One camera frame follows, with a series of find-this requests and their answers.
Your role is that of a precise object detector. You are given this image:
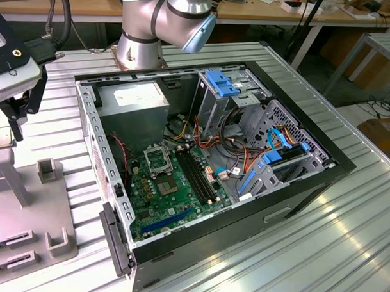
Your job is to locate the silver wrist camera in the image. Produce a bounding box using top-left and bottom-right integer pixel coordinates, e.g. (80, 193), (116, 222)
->
(0, 60), (46, 106)

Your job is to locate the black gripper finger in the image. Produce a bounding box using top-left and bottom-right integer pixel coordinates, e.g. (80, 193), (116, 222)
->
(0, 68), (49, 144)

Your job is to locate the metal socket cover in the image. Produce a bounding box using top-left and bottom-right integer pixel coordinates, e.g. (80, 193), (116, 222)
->
(142, 145), (175, 179)

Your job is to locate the black plastic case panel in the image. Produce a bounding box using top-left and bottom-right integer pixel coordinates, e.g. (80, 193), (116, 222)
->
(96, 200), (138, 279)

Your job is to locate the CPU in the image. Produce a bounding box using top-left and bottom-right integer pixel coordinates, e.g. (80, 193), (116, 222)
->
(0, 126), (16, 151)

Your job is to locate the blue expansion slot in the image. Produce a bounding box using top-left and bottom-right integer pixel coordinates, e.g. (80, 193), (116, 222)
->
(140, 204), (194, 237)

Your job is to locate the black camera bracket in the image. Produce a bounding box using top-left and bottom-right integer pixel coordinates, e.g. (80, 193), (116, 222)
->
(0, 7), (32, 78)

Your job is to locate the grey metal frame table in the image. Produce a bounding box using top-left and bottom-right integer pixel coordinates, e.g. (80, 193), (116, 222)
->
(321, 30), (390, 106)

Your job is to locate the grey power supply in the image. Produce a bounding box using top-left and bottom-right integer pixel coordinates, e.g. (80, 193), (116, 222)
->
(93, 77), (172, 159)

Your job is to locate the black PC case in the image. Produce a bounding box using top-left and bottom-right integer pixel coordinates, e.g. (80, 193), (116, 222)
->
(66, 54), (361, 292)

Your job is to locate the black camera cable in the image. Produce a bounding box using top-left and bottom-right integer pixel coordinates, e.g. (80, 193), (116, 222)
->
(23, 0), (74, 65)

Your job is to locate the white flat box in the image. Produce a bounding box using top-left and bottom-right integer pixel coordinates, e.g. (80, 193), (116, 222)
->
(280, 0), (323, 16)

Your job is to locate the flat cardboard piece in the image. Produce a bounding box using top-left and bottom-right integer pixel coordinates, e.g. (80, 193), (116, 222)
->
(339, 2), (382, 21)

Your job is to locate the grey parts rack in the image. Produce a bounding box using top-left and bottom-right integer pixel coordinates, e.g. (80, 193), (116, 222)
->
(0, 147), (83, 277)

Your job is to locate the blue SATA cable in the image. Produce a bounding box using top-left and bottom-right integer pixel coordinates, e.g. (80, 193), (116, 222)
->
(264, 127), (295, 154)

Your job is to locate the blue carrier rail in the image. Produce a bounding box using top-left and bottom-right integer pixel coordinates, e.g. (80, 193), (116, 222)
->
(237, 168), (258, 195)

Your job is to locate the green motherboard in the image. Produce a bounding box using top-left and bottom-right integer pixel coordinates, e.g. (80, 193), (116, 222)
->
(125, 142), (237, 247)

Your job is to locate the CPU socket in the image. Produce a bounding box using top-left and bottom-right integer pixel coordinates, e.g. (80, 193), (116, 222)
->
(153, 175), (179, 198)

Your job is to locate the blue drive latch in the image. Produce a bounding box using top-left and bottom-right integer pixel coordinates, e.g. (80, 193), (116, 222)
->
(202, 69), (247, 99)

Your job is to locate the thin cable with metal plug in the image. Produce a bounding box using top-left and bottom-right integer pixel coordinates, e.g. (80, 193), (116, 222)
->
(69, 19), (123, 56)

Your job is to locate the blue disk carrier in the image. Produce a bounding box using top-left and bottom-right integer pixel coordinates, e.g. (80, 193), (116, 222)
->
(259, 140), (312, 168)

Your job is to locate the black case fan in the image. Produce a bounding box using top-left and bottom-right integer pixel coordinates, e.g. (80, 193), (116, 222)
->
(107, 133), (134, 187)

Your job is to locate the red black twisted wire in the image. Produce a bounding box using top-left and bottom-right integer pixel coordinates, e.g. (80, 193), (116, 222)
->
(108, 133), (133, 187)

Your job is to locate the large brown cardboard box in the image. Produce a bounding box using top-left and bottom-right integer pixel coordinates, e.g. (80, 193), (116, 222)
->
(318, 28), (390, 93)

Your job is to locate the black RAM slot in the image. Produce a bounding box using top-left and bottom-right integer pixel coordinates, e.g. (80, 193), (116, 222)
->
(183, 150), (213, 201)
(178, 150), (209, 203)
(186, 149), (216, 200)
(174, 150), (206, 204)

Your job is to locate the orange yellow wire bundle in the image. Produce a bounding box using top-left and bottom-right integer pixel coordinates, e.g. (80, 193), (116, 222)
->
(161, 112), (301, 184)

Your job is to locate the small brown cardboard box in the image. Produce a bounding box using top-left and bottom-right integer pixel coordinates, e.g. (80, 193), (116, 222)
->
(356, 115), (390, 166)

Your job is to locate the wooden workbench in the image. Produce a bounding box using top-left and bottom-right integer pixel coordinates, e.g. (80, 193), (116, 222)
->
(0, 0), (390, 76)

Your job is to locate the grey disk bay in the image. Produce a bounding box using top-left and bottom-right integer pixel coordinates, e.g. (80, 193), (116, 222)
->
(232, 143), (332, 209)

